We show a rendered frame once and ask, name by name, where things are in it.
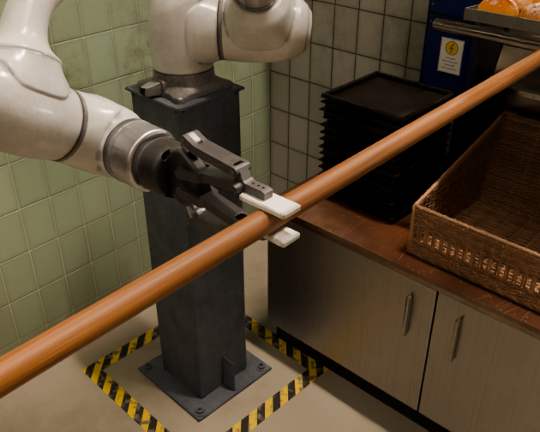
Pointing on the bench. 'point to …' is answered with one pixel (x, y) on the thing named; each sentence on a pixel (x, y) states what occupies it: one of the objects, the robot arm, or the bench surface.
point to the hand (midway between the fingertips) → (270, 216)
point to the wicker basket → (517, 253)
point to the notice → (450, 56)
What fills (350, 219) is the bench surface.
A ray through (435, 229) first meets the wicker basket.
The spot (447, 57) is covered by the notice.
